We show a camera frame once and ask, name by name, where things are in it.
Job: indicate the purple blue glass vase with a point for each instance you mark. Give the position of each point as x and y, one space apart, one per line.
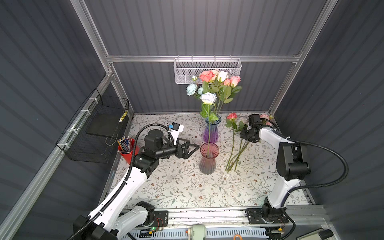
213 133

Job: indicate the white blue rose stem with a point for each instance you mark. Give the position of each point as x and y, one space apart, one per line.
208 102

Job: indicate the yellow marker in black basket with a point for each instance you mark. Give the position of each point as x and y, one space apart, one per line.
123 116

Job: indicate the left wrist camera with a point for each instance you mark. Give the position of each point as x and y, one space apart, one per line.
175 129

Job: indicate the red pencil cup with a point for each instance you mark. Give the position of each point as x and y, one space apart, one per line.
126 148

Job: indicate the pink coral rose stem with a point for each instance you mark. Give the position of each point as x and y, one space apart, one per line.
230 88

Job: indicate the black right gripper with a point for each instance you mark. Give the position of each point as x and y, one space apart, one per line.
242 134

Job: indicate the cream pink rose stem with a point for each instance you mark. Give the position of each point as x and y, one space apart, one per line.
222 76

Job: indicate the light blue peony flower stem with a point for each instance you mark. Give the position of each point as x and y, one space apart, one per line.
195 88

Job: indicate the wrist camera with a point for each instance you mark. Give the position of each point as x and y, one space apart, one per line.
175 129
254 120

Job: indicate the black wire mesh basket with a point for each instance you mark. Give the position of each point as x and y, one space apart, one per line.
93 137

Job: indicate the white wire mesh basket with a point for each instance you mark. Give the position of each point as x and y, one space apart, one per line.
187 69

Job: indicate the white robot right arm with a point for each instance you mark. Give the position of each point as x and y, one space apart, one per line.
291 166

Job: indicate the pink grey glass vase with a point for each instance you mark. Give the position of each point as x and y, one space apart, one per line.
208 159

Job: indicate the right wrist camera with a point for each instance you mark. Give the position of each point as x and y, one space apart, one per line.
254 120

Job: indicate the pink peony flower stem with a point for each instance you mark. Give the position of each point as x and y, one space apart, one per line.
209 80

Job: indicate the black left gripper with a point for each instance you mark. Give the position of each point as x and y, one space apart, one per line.
184 154

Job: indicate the floral table mat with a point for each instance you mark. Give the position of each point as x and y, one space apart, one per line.
178 183

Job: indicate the pale pink rose stem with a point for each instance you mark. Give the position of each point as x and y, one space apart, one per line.
265 119

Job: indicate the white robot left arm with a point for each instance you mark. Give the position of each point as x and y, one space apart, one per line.
105 222

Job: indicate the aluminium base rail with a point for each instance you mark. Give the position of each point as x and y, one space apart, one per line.
237 217

